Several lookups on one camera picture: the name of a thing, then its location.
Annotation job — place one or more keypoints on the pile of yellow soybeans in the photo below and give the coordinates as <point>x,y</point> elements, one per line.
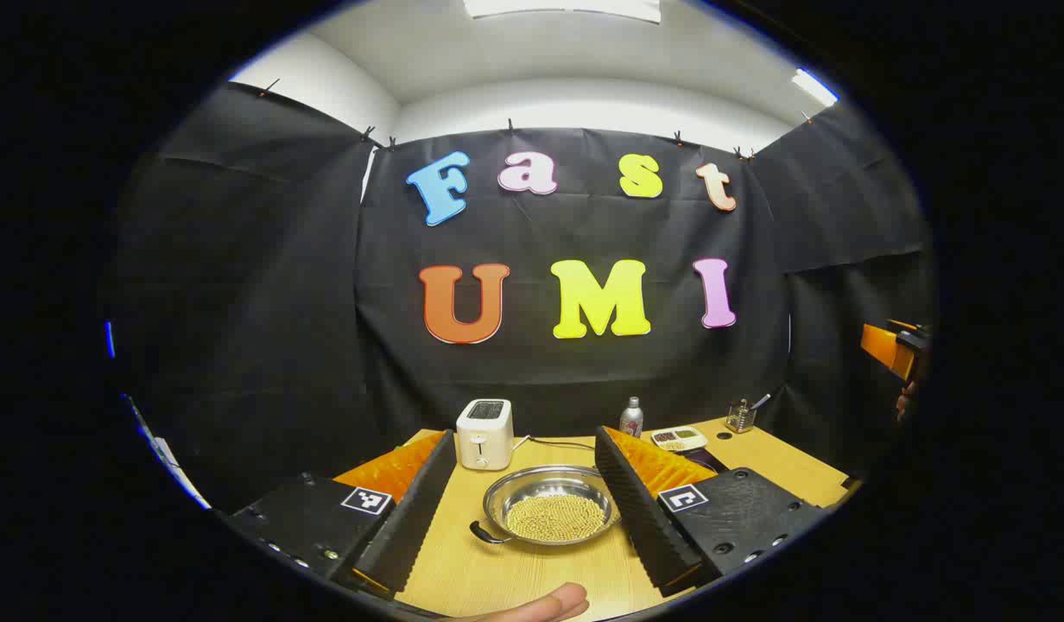
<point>556,518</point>

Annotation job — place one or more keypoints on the silver drink bottle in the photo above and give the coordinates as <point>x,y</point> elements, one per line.
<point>631,422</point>

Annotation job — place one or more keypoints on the white divided snack tray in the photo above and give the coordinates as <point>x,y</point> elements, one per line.
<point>679,439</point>

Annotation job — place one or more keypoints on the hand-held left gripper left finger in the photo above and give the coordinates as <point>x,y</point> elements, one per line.
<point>415,510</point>

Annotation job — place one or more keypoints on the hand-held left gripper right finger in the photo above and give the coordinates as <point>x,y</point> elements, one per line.
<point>640,510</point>

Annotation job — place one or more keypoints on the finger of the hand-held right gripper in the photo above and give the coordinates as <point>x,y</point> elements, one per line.
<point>884,347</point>

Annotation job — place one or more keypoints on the black backdrop cloth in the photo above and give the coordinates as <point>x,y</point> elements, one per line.
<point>281,302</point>

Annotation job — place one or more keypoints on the white toaster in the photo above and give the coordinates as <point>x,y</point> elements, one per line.
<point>484,441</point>

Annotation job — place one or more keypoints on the black induction cooktop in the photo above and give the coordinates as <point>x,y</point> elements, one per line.
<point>712,459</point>

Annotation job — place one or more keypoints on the large ceiling light panel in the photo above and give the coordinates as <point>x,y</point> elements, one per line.
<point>566,9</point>

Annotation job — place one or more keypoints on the small ceiling light panel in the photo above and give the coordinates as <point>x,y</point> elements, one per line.
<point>813,86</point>

